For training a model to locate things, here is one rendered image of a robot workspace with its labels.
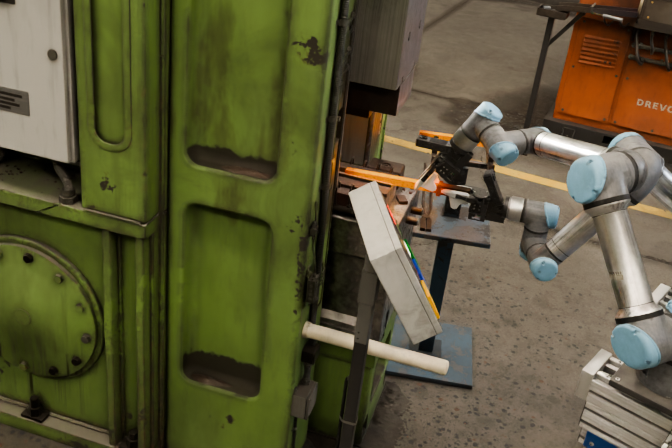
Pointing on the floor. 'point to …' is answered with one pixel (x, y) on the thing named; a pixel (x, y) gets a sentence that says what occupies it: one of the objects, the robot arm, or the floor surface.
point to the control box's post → (357, 367)
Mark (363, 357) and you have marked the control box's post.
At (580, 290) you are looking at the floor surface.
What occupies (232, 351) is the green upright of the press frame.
